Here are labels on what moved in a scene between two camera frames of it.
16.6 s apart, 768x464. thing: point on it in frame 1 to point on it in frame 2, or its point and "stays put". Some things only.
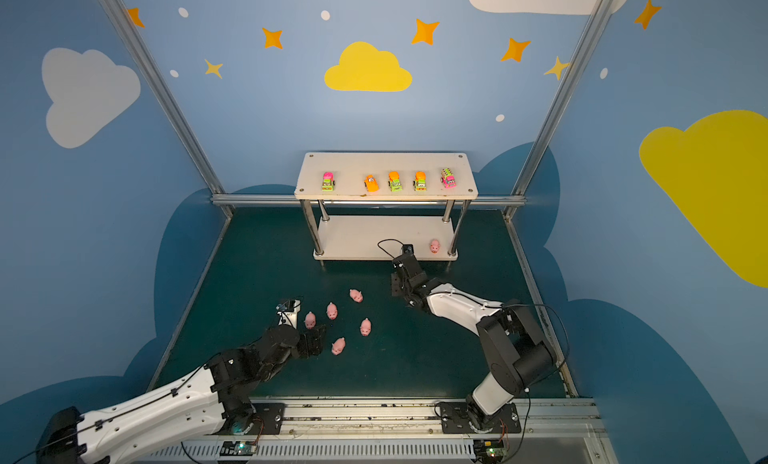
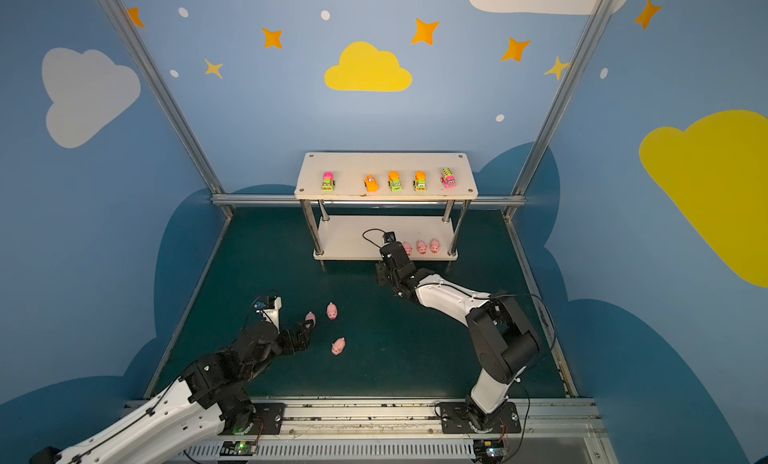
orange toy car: x=371 y=184 stays put
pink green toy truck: x=328 y=182 stays put
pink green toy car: x=448 y=179 stays put
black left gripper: x=308 y=341 to x=293 y=339
